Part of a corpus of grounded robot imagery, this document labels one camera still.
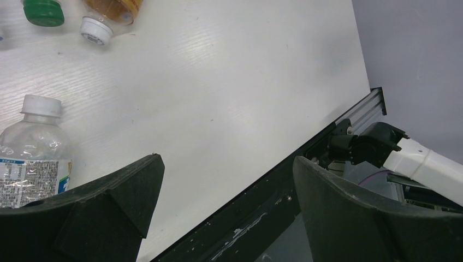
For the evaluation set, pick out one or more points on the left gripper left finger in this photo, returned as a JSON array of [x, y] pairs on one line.
[[102, 220]]

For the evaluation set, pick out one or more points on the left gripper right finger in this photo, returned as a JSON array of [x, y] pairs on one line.
[[346, 222]]

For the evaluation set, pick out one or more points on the amber tea bottle red label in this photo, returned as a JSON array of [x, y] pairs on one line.
[[106, 18]]

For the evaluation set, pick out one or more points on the clear bottle green label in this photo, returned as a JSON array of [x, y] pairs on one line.
[[44, 13]]

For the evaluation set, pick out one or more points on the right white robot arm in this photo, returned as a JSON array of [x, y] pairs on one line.
[[386, 146]]

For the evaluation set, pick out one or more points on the crushed clear bottle white cap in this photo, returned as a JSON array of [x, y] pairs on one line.
[[36, 154]]

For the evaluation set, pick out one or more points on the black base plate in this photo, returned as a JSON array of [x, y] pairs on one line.
[[248, 224]]

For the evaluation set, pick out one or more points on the aluminium frame rail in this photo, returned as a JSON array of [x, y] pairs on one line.
[[367, 111]]

